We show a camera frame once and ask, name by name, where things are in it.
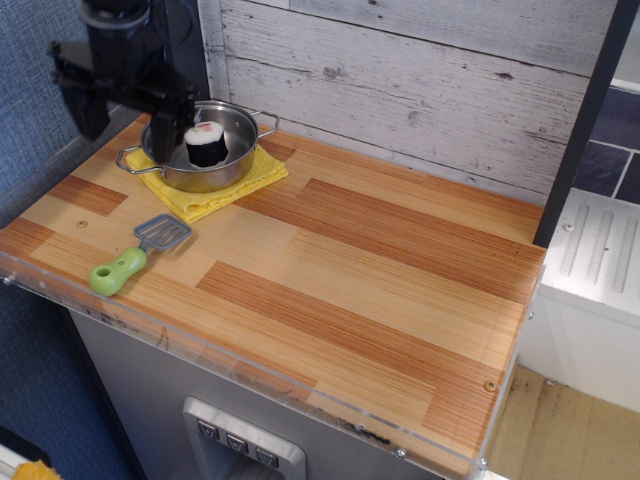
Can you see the clear acrylic table guard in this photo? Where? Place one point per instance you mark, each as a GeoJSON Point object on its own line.
{"type": "Point", "coordinates": [407, 356]}

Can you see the white toy sink unit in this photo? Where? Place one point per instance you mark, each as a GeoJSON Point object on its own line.
{"type": "Point", "coordinates": [583, 328]}

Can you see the green handled grey spatula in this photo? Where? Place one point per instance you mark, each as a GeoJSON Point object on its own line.
{"type": "Point", "coordinates": [160, 233]}

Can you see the stainless steel pot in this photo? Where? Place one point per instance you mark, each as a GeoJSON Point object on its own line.
{"type": "Point", "coordinates": [242, 131]}

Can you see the dark vertical post right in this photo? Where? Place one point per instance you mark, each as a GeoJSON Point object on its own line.
{"type": "Point", "coordinates": [607, 61]}

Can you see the dark vertical post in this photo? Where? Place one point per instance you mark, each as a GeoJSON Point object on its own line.
{"type": "Point", "coordinates": [186, 46]}
{"type": "Point", "coordinates": [607, 61]}

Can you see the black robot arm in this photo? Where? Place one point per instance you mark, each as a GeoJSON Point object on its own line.
{"type": "Point", "coordinates": [129, 11]}

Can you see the silver dispenser button panel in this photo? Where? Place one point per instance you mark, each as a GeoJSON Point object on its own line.
{"type": "Point", "coordinates": [227, 447]}

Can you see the yellow cloth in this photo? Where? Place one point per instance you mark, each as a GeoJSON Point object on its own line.
{"type": "Point", "coordinates": [192, 202]}

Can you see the yellow object bottom left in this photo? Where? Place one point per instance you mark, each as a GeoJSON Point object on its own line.
{"type": "Point", "coordinates": [35, 471]}

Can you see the toy sushi roll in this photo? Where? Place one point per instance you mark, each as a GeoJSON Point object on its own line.
{"type": "Point", "coordinates": [205, 144]}

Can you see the dark vertical post left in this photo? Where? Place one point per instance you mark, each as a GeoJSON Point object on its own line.
{"type": "Point", "coordinates": [186, 46]}

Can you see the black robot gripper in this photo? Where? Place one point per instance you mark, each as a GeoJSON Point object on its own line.
{"type": "Point", "coordinates": [127, 63]}

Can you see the grey toy fridge cabinet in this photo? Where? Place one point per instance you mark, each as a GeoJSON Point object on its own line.
{"type": "Point", "coordinates": [165, 400]}

